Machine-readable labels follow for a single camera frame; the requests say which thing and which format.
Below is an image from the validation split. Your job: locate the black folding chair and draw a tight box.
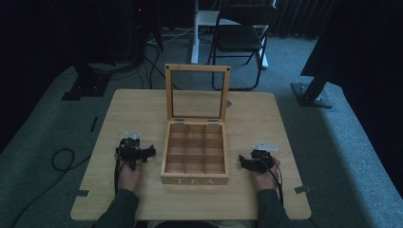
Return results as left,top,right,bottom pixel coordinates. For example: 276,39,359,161
206,4,279,92
189,0,278,69

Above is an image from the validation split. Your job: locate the wooden tea box with lid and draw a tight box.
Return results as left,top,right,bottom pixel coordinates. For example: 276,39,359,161
160,63,231,186

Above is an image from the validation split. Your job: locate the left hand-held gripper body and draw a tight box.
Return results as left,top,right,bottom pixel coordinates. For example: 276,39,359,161
115,131,147,171

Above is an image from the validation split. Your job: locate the dark curtain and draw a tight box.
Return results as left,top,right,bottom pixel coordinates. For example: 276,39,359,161
273,0,338,40

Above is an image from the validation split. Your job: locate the bundle of black floor cables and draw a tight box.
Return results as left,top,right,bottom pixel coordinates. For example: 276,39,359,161
138,39,182,91

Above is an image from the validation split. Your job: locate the black stand base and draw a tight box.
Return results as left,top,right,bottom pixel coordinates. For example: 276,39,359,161
61,60,112,102

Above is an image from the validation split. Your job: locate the white floor cable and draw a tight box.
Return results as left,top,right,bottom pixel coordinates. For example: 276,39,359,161
147,27,195,46

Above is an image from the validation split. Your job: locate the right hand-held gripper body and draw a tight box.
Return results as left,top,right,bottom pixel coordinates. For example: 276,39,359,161
250,142,278,175

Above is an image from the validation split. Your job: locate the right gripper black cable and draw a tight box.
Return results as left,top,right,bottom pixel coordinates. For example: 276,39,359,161
261,160,285,207

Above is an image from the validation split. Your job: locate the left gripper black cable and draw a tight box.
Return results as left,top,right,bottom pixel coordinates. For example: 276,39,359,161
113,154,125,197

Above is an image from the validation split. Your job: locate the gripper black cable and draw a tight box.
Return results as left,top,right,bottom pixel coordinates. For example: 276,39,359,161
113,154,125,197
261,160,285,207

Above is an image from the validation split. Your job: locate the black looped floor cable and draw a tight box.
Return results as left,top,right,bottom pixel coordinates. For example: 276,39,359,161
9,147,93,228

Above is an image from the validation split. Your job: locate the black stand with metal base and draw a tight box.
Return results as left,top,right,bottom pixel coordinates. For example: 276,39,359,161
291,73,334,109

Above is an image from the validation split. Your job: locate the person's right hand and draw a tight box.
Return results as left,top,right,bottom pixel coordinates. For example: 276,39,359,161
251,157,282,192

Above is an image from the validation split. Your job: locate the person's left hand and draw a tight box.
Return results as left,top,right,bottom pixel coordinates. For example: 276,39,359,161
117,157,144,193

